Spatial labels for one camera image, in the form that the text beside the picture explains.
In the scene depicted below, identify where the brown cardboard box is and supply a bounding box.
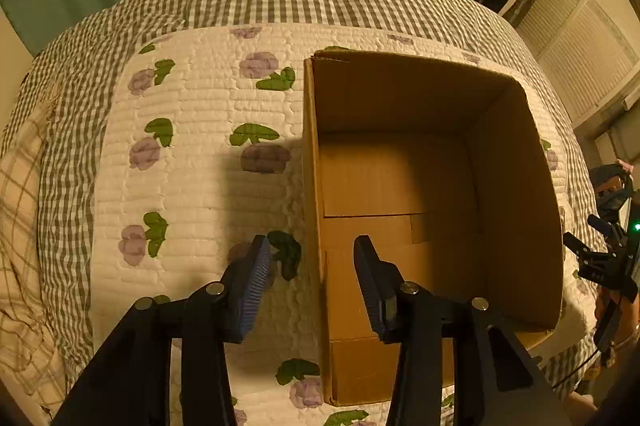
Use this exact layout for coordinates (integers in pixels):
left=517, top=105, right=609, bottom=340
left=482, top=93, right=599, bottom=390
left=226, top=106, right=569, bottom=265
left=303, top=50, right=563, bottom=406

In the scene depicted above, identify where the white louvered wardrobe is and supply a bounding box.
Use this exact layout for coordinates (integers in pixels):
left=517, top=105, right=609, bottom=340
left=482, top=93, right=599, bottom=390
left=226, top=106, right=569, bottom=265
left=518, top=0, right=639, bottom=126

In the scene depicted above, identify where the grey gingham bedspread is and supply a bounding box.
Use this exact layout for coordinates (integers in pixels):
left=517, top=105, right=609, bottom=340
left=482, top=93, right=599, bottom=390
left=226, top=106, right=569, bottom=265
left=1, top=0, right=597, bottom=394

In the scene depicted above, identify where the beige plaid blanket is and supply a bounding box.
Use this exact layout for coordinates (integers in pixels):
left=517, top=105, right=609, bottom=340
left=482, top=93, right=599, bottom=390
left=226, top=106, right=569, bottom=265
left=1, top=103, right=66, bottom=423

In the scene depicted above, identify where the white floral quilted blanket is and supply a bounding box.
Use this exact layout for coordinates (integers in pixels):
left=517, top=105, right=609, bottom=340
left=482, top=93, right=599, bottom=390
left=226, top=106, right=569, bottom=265
left=90, top=24, right=593, bottom=425

